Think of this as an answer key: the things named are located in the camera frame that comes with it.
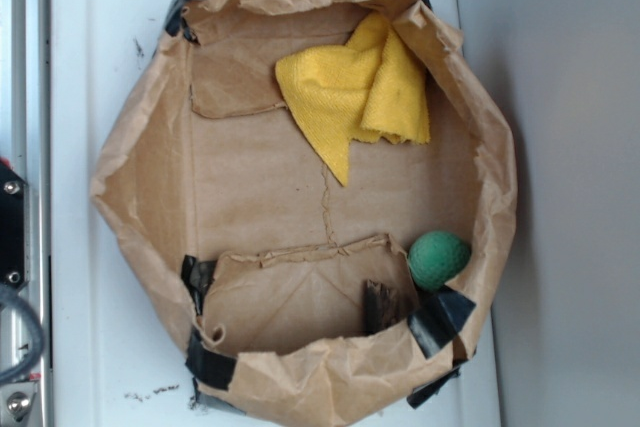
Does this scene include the yellow microfibre cloth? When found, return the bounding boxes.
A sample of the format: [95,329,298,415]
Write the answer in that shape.
[275,12,431,186]

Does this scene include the green foam ball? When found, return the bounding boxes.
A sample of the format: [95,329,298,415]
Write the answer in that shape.
[408,231,471,292]

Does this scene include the brown paper bag bin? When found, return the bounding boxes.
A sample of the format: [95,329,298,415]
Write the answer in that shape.
[91,0,517,426]

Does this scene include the dark wood chip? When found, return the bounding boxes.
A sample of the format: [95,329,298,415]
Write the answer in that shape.
[363,279,401,335]

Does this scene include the aluminium frame rail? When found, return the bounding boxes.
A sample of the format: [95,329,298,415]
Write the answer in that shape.
[1,0,54,426]

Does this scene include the grey braided cable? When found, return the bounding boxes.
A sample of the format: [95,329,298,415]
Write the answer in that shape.
[0,280,46,382]

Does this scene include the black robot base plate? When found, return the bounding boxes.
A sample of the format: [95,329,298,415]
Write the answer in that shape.
[0,157,28,292]

